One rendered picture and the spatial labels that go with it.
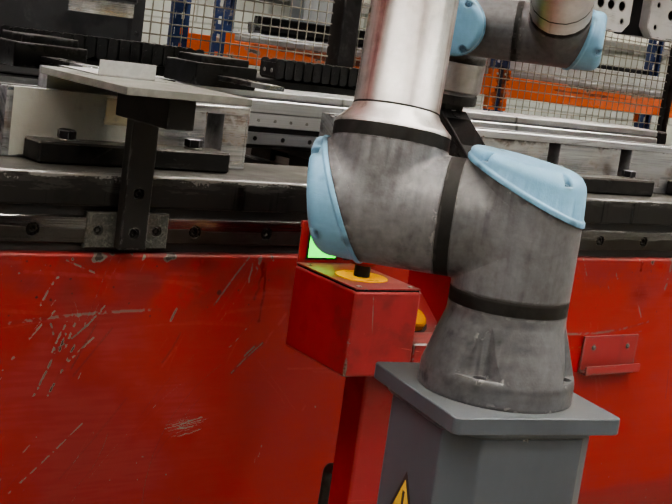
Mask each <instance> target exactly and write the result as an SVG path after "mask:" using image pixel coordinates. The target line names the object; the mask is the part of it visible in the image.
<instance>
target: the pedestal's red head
mask: <svg viewBox="0 0 672 504"><path fill-rule="evenodd" d="M301 227H302V228H301V235H300V243H299V250H298V258H297V264H298V266H296V269H295V276H294V284H293V292H292V299H291V307H290V314H289V322H288V329H287V337H286V344H287V345H288V346H290V347H292V348H293V349H295V350H297V351H299V352H300V353H302V354H304V355H306V356H308V357H309V358H311V359H313V360H315V361H316V362H318V363H320V364H322V365H323V366H325V367H327V368H329V369H331V370H332V371H334V372H336V373H338V374H339V375H341V376H343V377H363V376H374V373H375V366H376V363H377V362H415V363H420V360H421V356H422V354H423V352H424V350H425V348H426V346H427V344H428V342H429V340H430V338H431V336H432V334H433V332H434V330H435V328H436V326H437V324H438V322H439V320H440V318H441V316H442V314H443V312H444V310H445V308H446V305H447V301H448V295H449V288H450V282H451V277H448V276H443V275H437V274H430V273H424V272H418V271H412V270H409V276H408V283H404V282H402V281H399V280H397V279H395V278H392V277H390V276H387V275H385V274H382V273H380V272H378V271H375V270H373V269H371V270H370V273H374V274H378V275H381V276H384V277H386V278H387V279H388V281H387V282H384V283H367V282H359V281H353V280H349V279H345V278H342V277H339V276H337V275H336V274H335V272H336V271H339V270H354V267H355V264H352V263H350V261H349V260H343V258H340V257H337V260H313V259H306V252H307V244H308V237H309V225H308V220H301ZM418 309H419V310H421V311H422V312H423V314H424V315H425V317H426V324H427V328H426V330H425V332H415V327H416V320H417V313H418Z"/></svg>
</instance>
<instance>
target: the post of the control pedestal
mask: <svg viewBox="0 0 672 504"><path fill-rule="evenodd" d="M392 398H393V394H392V393H391V392H390V391H389V389H388V387H387V386H385V385H384V384H382V383H381V382H380V381H378V380H377V379H376V378H375V377H374V376H363V377H346V379H345V386H344V393H343V400H342V407H341V415H340V422H339V429H338V436H337V443H336V450H335V457H334V464H333V471H332V478H331V485H330V492H329V499H328V504H377V499H378V492H379V486H380V479H381V472H382V465H383V459H384V452H385V445H386V438H387V432H388V425H389V418H390V411H391V405H392Z"/></svg>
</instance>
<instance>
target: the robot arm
mask: <svg viewBox="0 0 672 504"><path fill-rule="evenodd" d="M593 7H594V0H530V2H527V1H517V0H371V1H370V7H369V13H368V19H367V24H366V30H365V37H364V43H363V49H362V55H361V60H360V66H359V72H358V78H357V84H356V90H355V96H354V101H353V103H352V105H351V106H350V107H349V108H347V109H346V110H345V111H343V112H342V113H341V114H339V115H338V116H337V117H335V121H334V126H333V132H332V136H330V135H324V136H320V137H318V138H316V140H315V141H314V143H313V145H312V148H311V156H310V157H309V164H308V172H307V192H306V197H307V217H308V225H309V230H310V234H311V237H312V240H313V242H314V244H315V245H316V247H317V248H318V249H319V250H320V251H321V252H323V253H325V254H327V255H331V256H336V257H340V258H345V259H349V260H353V261H354V262H355V263H358V264H361V263H363V262H364V263H370V264H376V265H382V266H388V267H394V268H400V269H406V270H412V271H418V272H424V273H430V274H437V275H443V276H448V277H451V282H450V288H449V295H448V301H447V305H446V308H445V310H444V312H443V314H442V316H441V318H440V320H439V322H438V324H437V326H436V328H435V330H434V332H433V334H432V336H431V338H430V340H429V342H428V344H427V346H426V348H425V350H424V352H423V354H422V356H421V360H420V366H419V373H418V381H419V382H420V384H421V385H422V386H424V387H425V388H426V389H428V390H430V391H431V392H433V393H435V394H438V395H440V396H442V397H445V398H448V399H450V400H453V401H457V402H460V403H463V404H467V405H471V406H475V407H480V408H484V409H490V410H496V411H502V412H510V413H522V414H548V413H556V412H560V411H564V410H566V409H568V408H569V407H570V406H571V402H572V396H573V390H574V376H573V369H572V362H571V356H570V349H569V342H568V336H567V329H566V322H567V316H568V310H569V304H570V299H571V293H572V287H573V281H574V275H575V269H576V263H577V258H578V252H579V246H580V240H581V234H582V229H584V228H585V221H584V215H585V206H586V198H587V187H586V184H585V182H584V180H583V179H582V178H581V177H580V176H579V175H578V174H576V173H575V172H573V171H571V170H569V169H566V168H564V167H561V166H558V165H556V164H553V163H550V162H547V161H544V160H540V159H537V158H534V157H530V156H527V155H523V154H520V153H516V152H512V151H508V150H504V149H498V148H495V147H491V146H486V145H485V144H484V142H483V140H482V139H481V137H480V135H479V133H478V132H477V130H476V128H475V127H474V125H473V123H472V121H471V120H470V118H469V116H468V115H467V113H466V112H464V111H462V110H463V107H475V106H476V102H477V97H476V96H475V95H478V94H480V92H481V87H482V82H483V77H484V72H485V67H486V66H485V64H486V60H487V58H491V59H498V60H505V61H515V62H523V63H530V64H537V65H545V66H552V67H559V68H562V69H563V70H570V69H575V70H586V71H592V70H595V69H596V68H597V67H598V66H599V64H600V60H601V54H602V49H603V43H604V37H605V31H606V25H607V15H606V14H605V13H604V12H602V11H596V10H594V9H593Z"/></svg>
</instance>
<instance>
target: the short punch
mask: <svg viewBox="0 0 672 504"><path fill-rule="evenodd" d="M137 3H138V0H69V4H68V10H72V11H79V12H87V13H94V14H102V15H109V16H117V17H124V18H132V19H133V15H134V6H135V5H137Z"/></svg>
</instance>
